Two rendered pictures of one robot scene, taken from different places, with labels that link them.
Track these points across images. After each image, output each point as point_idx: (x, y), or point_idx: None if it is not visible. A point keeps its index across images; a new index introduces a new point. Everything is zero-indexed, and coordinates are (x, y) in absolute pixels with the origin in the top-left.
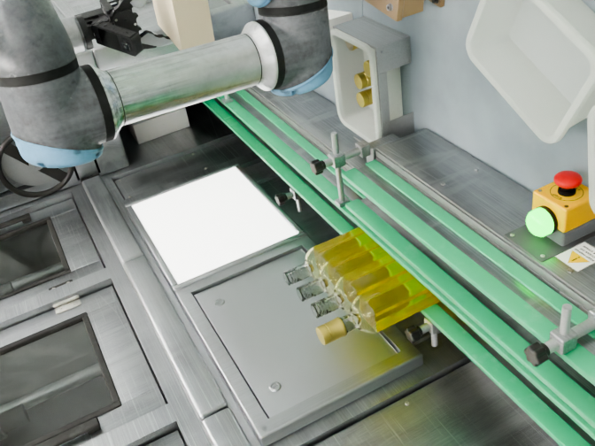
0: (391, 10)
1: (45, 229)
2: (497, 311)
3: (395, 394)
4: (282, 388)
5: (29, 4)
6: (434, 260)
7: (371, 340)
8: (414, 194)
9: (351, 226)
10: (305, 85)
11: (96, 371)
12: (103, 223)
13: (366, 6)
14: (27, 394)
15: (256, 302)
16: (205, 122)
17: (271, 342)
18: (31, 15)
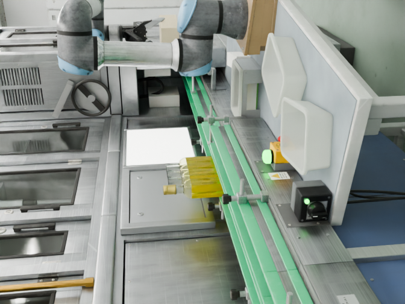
0: (243, 49)
1: (84, 131)
2: None
3: (193, 234)
4: (143, 215)
5: (78, 5)
6: None
7: (196, 210)
8: (234, 140)
9: None
10: (191, 72)
11: (71, 190)
12: (109, 134)
13: None
14: (37, 189)
15: (156, 182)
16: (188, 107)
17: (151, 198)
18: (77, 9)
